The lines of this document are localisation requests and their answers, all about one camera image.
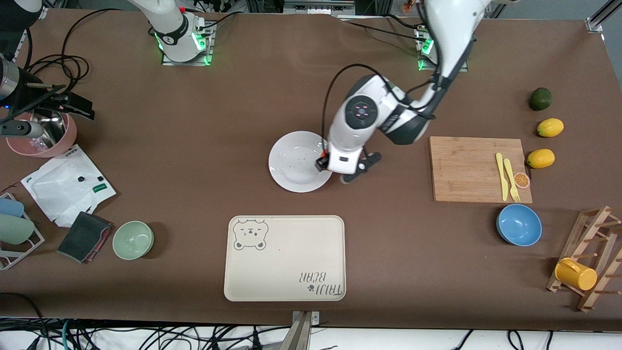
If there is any white round plate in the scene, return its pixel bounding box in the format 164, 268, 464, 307
268, 131, 334, 193

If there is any metal scoop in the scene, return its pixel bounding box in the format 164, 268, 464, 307
28, 112, 67, 149

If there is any pink bowl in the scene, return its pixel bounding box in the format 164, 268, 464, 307
5, 111, 78, 158

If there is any white plastic bag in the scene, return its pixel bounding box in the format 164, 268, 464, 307
20, 144, 118, 228

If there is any bamboo cutting board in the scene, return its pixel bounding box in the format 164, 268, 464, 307
428, 136, 534, 204

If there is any cream bear print tray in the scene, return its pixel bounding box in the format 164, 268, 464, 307
223, 215, 346, 302

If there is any light blue cup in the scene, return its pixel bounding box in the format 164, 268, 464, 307
0, 197, 25, 218

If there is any dark grey folded cloth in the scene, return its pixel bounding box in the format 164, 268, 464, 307
57, 211, 113, 264

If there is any sage green cup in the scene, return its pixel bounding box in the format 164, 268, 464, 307
0, 213, 35, 245

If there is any yellow plastic knife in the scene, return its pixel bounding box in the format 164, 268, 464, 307
495, 152, 509, 202

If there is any pale green bowl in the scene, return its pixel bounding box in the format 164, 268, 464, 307
112, 220, 155, 261

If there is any yellow plastic fork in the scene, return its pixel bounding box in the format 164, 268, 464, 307
502, 158, 522, 203

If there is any blue bowl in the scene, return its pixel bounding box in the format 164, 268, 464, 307
496, 204, 543, 247

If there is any yellow lemon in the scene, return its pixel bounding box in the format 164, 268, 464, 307
526, 148, 555, 170
536, 118, 565, 138

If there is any dark green avocado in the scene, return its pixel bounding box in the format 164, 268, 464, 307
528, 87, 553, 112

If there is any yellow mug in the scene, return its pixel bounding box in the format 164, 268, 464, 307
554, 257, 598, 292

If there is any wooden mug rack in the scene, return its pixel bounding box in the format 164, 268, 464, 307
546, 205, 622, 313

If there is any aluminium corner profile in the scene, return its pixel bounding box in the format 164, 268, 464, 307
585, 0, 622, 34

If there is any black coiled cable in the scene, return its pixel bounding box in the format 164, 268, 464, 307
22, 7, 122, 94

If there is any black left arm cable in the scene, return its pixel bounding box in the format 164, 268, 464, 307
321, 63, 440, 146

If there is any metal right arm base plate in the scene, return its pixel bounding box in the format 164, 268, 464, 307
161, 21, 215, 67

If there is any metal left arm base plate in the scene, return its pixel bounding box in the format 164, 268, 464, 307
415, 26, 470, 73

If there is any black base supply cable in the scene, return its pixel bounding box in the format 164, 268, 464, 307
337, 17, 424, 42

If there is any white wire cup rack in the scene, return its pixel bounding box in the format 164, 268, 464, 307
0, 192, 46, 271

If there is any metal clamp bracket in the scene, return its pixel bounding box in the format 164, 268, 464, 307
286, 311, 322, 350

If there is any green cable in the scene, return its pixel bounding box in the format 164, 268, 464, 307
60, 318, 74, 350

